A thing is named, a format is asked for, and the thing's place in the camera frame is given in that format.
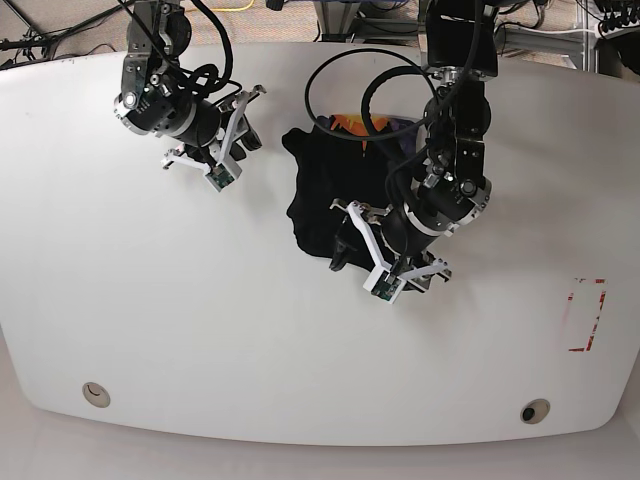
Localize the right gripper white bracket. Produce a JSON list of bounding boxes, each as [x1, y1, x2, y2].
[[161, 84, 265, 173]]

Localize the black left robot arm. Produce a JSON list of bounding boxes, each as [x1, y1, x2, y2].
[[332, 1, 498, 302]]

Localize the right table grommet hole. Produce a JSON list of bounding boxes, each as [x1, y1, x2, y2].
[[520, 399, 551, 425]]

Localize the red tape rectangle marking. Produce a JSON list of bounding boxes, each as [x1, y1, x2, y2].
[[561, 278, 608, 353]]

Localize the aluminium frame stand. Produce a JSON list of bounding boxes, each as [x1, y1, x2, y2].
[[313, 1, 364, 43]]

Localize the white power strip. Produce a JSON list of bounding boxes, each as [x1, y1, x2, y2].
[[597, 17, 639, 39]]

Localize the left table grommet hole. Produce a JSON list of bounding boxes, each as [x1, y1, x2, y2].
[[82, 382, 111, 408]]

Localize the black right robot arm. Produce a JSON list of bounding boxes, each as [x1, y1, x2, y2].
[[114, 1, 265, 184]]

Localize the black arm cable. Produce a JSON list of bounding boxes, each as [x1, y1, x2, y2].
[[117, 0, 236, 101], [304, 47, 441, 171]]

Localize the table grommet hole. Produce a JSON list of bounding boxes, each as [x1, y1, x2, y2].
[[520, 399, 551, 425], [82, 382, 111, 408]]

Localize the black tripod legs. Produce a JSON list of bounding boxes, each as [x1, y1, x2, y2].
[[1, 1, 123, 71]]

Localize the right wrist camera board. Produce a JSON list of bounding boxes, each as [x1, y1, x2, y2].
[[204, 160, 242, 192]]

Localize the yellow cable on floor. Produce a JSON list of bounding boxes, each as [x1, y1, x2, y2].
[[199, 0, 256, 14]]

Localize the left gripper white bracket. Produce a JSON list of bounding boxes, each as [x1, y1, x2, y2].
[[329, 197, 453, 293]]

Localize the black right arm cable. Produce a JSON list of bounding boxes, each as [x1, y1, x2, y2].
[[117, 0, 236, 101]]

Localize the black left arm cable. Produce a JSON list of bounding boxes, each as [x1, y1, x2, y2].
[[304, 47, 441, 171]]

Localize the black graphic T-shirt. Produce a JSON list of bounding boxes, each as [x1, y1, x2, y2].
[[282, 126, 416, 261]]

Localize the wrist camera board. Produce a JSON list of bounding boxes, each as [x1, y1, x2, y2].
[[363, 270, 405, 304], [204, 160, 242, 192]]

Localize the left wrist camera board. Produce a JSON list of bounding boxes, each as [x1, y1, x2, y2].
[[363, 270, 405, 304]]

